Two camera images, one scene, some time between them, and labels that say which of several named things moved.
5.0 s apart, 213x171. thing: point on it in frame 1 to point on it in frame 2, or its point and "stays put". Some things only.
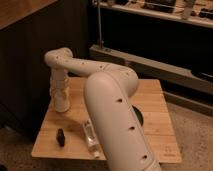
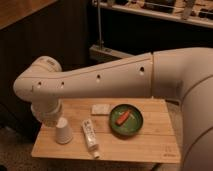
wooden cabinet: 28,30 stays put
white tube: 92,138 stays put
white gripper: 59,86 to 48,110
